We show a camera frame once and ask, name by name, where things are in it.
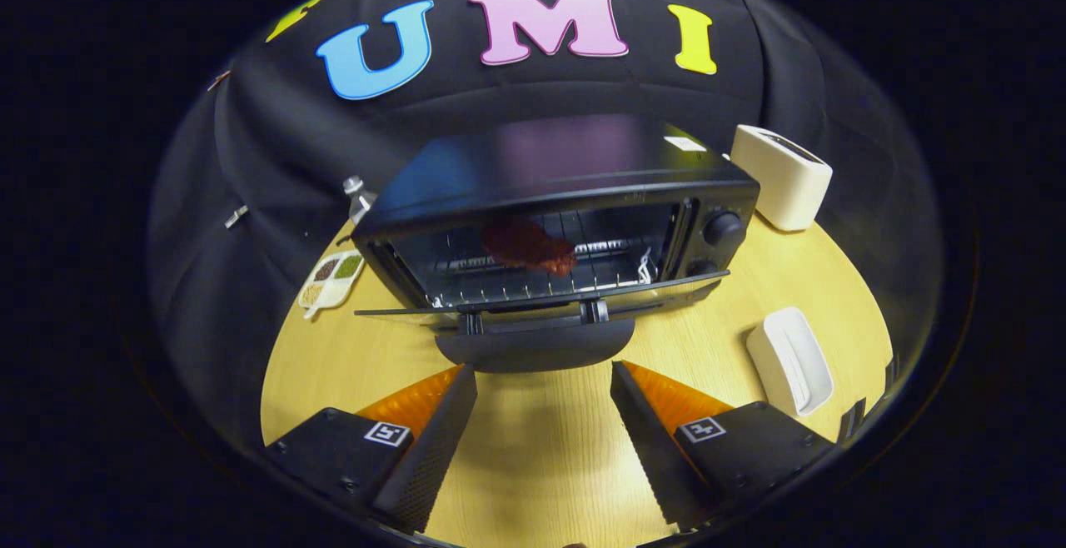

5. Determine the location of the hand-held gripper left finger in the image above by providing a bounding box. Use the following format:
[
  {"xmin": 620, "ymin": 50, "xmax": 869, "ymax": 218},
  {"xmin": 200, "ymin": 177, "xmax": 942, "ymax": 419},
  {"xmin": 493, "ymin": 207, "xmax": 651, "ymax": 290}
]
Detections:
[{"xmin": 263, "ymin": 364, "xmax": 479, "ymax": 534}]

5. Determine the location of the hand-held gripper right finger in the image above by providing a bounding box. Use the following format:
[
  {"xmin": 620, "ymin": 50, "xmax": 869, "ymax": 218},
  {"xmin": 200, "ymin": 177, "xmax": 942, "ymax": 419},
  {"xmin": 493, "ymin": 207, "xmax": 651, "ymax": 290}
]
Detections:
[{"xmin": 609, "ymin": 360, "xmax": 837, "ymax": 532}]

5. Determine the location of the divided dish with grains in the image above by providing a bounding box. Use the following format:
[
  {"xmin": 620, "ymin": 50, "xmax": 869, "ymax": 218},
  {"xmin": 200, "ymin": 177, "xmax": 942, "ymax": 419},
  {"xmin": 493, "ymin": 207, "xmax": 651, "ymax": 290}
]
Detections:
[{"xmin": 298, "ymin": 250, "xmax": 366, "ymax": 320}]

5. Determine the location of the red-brown meat slice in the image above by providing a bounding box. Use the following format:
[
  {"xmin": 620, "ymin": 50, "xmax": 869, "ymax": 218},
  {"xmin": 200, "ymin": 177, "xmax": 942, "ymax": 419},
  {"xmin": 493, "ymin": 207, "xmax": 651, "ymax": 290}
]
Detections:
[{"xmin": 481, "ymin": 219, "xmax": 577, "ymax": 277}]

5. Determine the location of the white pop-up toaster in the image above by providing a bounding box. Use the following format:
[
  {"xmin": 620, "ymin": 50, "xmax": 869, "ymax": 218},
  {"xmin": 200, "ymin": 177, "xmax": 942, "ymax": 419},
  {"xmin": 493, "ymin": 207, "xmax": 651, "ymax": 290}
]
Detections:
[{"xmin": 730, "ymin": 124, "xmax": 834, "ymax": 232}]

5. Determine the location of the white rectangular dish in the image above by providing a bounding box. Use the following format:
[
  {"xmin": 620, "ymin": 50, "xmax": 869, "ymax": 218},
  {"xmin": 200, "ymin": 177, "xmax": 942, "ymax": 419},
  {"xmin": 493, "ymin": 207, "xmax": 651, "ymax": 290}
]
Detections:
[{"xmin": 745, "ymin": 306, "xmax": 834, "ymax": 417}]

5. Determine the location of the black toaster oven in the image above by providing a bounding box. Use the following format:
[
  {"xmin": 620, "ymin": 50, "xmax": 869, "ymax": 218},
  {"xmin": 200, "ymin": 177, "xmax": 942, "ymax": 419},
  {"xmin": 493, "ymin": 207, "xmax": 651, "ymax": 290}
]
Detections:
[{"xmin": 350, "ymin": 115, "xmax": 761, "ymax": 375}]

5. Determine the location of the clear plastic bottle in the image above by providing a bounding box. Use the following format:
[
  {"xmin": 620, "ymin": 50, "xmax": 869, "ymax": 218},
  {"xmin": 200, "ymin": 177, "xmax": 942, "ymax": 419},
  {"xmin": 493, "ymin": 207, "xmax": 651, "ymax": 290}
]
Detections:
[{"xmin": 342, "ymin": 175, "xmax": 377, "ymax": 227}]

